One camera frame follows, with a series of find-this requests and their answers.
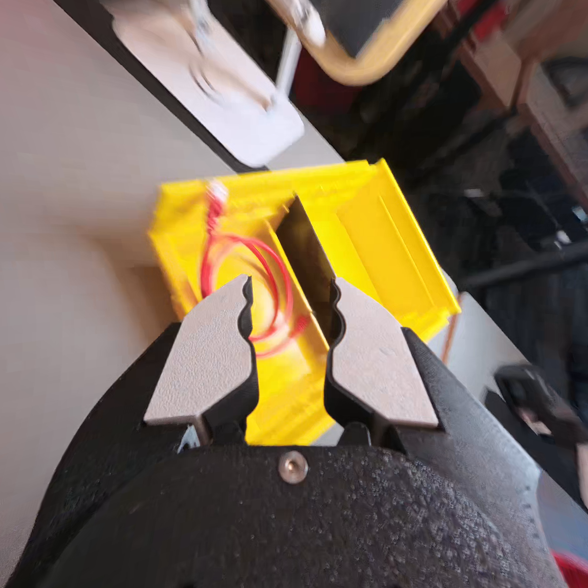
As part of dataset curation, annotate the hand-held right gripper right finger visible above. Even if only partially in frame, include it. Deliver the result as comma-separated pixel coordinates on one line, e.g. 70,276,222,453
324,277,440,445

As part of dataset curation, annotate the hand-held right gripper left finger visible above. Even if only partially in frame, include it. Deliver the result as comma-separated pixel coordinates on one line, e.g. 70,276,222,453
143,274,260,445

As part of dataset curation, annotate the yellow plastic bin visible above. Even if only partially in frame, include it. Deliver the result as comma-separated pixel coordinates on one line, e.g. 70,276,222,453
147,158,462,446

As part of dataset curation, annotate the red ethernet cable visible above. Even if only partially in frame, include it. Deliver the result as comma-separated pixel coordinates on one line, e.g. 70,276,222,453
200,179,311,359

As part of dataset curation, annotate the black bin divider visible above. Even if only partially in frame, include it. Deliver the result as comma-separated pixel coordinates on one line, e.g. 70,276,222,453
276,195,343,345

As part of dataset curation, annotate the white board stand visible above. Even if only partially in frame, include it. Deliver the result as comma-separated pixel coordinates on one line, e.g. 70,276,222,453
112,0,306,168

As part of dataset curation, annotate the wooden board with black panel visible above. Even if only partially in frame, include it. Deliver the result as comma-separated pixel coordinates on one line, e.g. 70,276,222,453
266,0,448,87

